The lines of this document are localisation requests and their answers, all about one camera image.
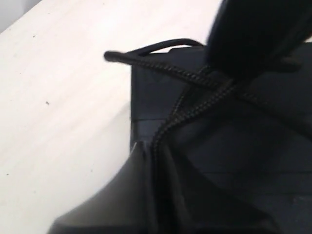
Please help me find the black braided rope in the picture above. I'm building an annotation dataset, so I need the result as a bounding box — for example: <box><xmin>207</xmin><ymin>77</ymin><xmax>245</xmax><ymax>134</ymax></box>
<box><xmin>104</xmin><ymin>38</ymin><xmax>312</xmax><ymax>156</ymax></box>

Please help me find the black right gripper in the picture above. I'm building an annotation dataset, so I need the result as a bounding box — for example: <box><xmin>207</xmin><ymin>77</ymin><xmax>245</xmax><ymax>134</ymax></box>
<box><xmin>206</xmin><ymin>0</ymin><xmax>312</xmax><ymax>78</ymax></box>

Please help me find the black plastic carrying case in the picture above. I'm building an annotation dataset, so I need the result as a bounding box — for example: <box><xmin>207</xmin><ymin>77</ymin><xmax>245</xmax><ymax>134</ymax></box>
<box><xmin>131</xmin><ymin>42</ymin><xmax>312</xmax><ymax>234</ymax></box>

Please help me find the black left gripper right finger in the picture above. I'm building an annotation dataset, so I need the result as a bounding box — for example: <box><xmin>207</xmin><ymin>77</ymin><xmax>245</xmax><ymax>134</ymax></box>
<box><xmin>157</xmin><ymin>144</ymin><xmax>282</xmax><ymax>234</ymax></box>

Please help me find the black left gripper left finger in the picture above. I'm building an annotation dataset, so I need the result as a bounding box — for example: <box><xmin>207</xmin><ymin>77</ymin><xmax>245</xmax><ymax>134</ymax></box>
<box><xmin>49</xmin><ymin>142</ymin><xmax>156</xmax><ymax>234</ymax></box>

